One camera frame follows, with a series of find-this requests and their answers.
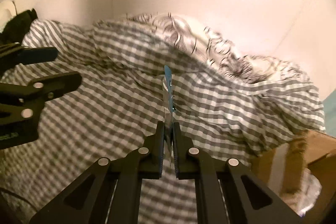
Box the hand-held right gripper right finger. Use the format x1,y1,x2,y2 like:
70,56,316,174
171,122,302,224

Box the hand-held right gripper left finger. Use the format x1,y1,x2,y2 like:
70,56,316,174
29,121,166,224

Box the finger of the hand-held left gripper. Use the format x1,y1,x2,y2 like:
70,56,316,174
0,71,82,125
0,43,59,67

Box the clear blue blister pack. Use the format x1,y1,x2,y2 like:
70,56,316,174
161,65,177,169

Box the brown cardboard box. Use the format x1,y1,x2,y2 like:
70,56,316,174
252,130,336,203

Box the black cloth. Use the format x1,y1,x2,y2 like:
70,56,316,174
0,8,37,43

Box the grey white checked blanket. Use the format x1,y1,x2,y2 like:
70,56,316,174
0,18,326,224

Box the white black patterned sheet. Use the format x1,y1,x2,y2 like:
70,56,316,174
126,12,315,85

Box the clear plastic bag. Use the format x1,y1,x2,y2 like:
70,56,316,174
299,172,323,214

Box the teal curtain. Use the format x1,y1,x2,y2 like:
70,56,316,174
322,97,336,138

